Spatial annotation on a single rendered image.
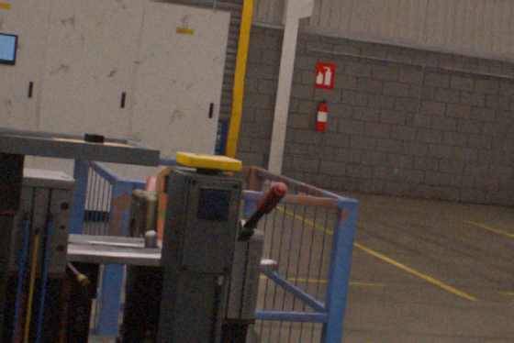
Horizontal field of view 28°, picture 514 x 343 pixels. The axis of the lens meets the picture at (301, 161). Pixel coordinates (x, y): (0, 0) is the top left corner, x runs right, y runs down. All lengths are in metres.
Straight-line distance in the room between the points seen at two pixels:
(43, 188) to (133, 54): 8.07
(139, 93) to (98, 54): 0.49
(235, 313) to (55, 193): 0.28
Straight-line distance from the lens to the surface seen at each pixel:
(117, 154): 1.08
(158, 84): 9.35
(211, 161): 1.15
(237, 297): 1.36
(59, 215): 1.27
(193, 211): 1.15
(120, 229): 3.20
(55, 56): 9.24
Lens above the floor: 1.23
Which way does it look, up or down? 3 degrees down
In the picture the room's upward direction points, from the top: 7 degrees clockwise
